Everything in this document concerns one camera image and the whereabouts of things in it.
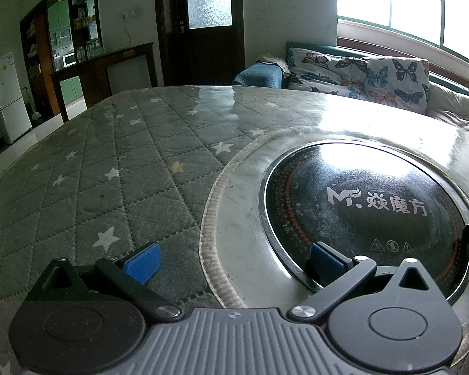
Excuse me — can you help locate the round black induction cooktop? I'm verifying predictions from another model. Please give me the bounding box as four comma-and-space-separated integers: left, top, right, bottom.
260, 138, 469, 305

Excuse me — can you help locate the row of glass jars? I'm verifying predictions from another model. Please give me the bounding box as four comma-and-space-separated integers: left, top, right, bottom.
76, 41, 102, 61

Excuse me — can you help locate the teal sofa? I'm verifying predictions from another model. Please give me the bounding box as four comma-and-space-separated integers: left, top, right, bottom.
232, 41, 469, 137

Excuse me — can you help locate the beige cushion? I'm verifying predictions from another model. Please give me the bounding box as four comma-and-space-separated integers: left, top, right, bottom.
426, 82, 469, 135

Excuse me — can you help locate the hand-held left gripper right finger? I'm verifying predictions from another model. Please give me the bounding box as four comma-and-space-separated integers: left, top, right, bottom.
288, 243, 439, 323

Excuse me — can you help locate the long-handled mop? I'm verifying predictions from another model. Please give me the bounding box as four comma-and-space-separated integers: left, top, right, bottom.
21, 86, 42, 120

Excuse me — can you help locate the white refrigerator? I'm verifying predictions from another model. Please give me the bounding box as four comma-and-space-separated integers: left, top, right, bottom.
0, 52, 33, 144

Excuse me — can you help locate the dark wooden glass door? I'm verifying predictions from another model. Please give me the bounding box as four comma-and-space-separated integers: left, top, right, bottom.
154, 0, 245, 87

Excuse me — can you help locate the blue towel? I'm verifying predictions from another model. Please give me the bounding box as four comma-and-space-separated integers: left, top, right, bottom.
232, 62, 284, 88

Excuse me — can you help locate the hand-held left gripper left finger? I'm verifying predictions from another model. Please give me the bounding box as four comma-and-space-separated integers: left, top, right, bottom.
35, 243, 183, 319

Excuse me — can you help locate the dark wooden shelf cabinet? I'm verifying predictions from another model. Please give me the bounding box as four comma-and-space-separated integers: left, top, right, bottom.
19, 0, 102, 122

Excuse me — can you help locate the beige crumpled cloth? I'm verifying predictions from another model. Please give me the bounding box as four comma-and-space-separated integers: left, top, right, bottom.
256, 52, 290, 75

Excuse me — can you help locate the butterfly print cushion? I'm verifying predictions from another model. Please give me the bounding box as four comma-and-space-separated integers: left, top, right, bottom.
285, 47, 370, 100
361, 57, 431, 116

